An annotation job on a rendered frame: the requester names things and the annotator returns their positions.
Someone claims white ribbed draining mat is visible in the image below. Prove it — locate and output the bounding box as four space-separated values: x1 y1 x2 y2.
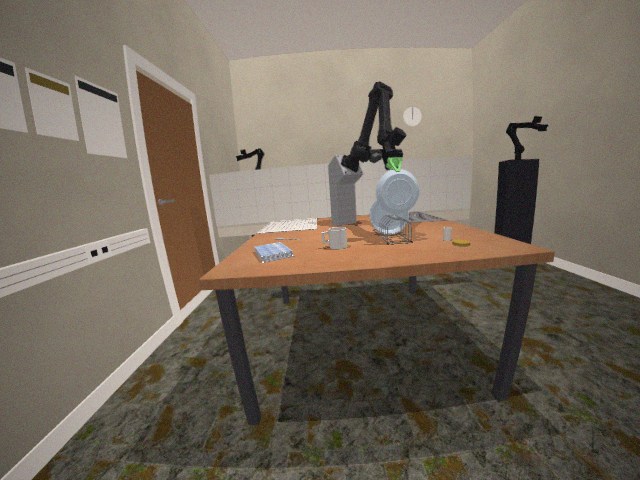
257 218 317 234

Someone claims white mug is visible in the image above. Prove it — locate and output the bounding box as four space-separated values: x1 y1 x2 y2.
321 227 347 249

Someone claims white tiled wall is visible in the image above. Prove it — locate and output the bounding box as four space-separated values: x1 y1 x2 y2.
209 157 472 237

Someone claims blue checkered towel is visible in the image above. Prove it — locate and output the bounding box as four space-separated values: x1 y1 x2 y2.
254 242 293 263

